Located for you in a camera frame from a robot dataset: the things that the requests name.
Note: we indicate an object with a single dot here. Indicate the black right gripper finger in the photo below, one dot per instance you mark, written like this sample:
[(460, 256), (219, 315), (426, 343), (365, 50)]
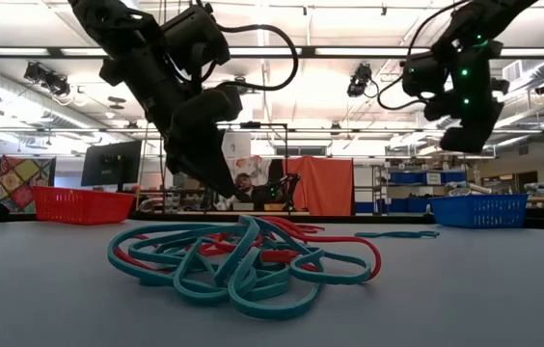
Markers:
[(465, 141)]

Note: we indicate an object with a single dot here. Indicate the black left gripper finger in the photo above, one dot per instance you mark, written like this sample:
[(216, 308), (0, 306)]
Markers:
[(209, 171)]

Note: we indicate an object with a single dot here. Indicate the teal rubber band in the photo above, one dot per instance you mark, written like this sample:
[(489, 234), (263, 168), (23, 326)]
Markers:
[(339, 280), (132, 250), (195, 296), (248, 221), (112, 255), (272, 314)]

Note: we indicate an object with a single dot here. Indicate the black distant robot arm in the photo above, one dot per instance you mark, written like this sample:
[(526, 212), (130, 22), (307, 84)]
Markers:
[(291, 183)]

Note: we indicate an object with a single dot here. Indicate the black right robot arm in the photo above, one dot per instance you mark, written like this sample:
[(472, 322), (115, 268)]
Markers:
[(494, 14)]

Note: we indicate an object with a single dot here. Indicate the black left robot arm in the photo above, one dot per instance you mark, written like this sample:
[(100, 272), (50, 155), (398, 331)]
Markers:
[(108, 19)]

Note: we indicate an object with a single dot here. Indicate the blue storage bin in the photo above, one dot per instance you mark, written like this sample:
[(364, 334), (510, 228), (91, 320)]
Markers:
[(455, 177), (403, 178), (397, 206)]

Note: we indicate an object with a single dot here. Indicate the white round column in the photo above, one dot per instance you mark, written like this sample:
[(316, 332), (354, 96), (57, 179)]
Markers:
[(238, 144)]

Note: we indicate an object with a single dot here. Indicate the white floral hanging cloth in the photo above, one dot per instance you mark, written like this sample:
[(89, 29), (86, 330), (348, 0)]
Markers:
[(252, 166)]

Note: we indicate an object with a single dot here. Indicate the pale rolled fabric bundle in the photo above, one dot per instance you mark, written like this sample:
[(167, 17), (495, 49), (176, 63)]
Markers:
[(474, 189)]

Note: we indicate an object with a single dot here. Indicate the person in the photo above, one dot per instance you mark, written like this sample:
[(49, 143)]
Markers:
[(255, 195)]

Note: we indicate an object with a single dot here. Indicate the blue plastic basket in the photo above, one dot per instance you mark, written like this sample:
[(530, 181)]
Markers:
[(479, 212)]

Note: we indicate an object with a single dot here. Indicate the black computer monitor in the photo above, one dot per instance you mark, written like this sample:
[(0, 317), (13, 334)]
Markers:
[(108, 164)]

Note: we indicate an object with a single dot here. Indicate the orange hanging cloth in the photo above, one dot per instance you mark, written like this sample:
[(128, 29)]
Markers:
[(320, 188)]

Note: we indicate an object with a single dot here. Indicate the red plastic basket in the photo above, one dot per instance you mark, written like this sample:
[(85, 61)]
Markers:
[(79, 207)]

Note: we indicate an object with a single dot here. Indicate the blue-grey table mat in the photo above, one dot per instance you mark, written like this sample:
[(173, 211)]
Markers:
[(445, 299)]

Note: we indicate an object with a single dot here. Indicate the colourful patchwork quilt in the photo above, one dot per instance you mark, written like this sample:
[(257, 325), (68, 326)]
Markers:
[(16, 183)]

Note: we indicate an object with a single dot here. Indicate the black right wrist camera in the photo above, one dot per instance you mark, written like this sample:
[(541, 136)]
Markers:
[(441, 108)]

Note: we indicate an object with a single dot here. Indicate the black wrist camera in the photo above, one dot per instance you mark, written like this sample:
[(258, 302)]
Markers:
[(441, 108), (204, 108)]

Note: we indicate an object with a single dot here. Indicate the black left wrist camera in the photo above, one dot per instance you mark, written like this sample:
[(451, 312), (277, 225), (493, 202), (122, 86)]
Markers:
[(204, 108)]

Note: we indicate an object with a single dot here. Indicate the black distant frame stand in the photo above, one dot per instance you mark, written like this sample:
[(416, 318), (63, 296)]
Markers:
[(262, 125)]

